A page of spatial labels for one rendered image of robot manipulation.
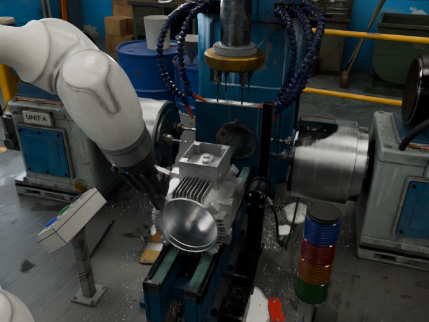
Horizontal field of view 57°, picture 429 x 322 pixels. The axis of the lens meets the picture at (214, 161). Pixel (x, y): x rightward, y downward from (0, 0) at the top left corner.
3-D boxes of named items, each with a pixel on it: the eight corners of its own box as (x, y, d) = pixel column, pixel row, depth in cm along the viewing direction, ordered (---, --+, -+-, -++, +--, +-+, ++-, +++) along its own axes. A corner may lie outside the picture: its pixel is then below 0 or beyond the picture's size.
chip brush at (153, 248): (158, 221, 133) (158, 219, 132) (172, 222, 132) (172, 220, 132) (138, 264, 115) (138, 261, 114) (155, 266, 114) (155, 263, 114)
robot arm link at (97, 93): (160, 130, 67) (123, 88, 74) (133, 62, 54) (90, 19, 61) (106, 166, 65) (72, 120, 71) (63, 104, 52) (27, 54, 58)
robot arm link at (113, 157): (105, 107, 72) (117, 126, 77) (85, 147, 68) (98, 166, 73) (152, 112, 70) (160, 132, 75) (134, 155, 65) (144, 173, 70)
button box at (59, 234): (90, 211, 103) (76, 196, 101) (108, 201, 99) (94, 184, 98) (48, 255, 88) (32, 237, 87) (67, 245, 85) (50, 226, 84)
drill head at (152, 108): (105, 144, 158) (97, 82, 146) (192, 156, 149) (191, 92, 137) (68, 174, 137) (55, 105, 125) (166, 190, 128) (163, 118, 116)
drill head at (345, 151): (270, 167, 142) (276, 101, 130) (393, 184, 132) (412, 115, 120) (258, 206, 121) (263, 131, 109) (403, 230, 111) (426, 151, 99)
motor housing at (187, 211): (181, 206, 120) (179, 150, 110) (242, 218, 115) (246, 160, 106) (153, 248, 103) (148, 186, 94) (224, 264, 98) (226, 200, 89)
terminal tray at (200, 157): (193, 163, 111) (193, 140, 108) (230, 169, 108) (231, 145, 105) (177, 185, 101) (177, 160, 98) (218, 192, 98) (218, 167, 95)
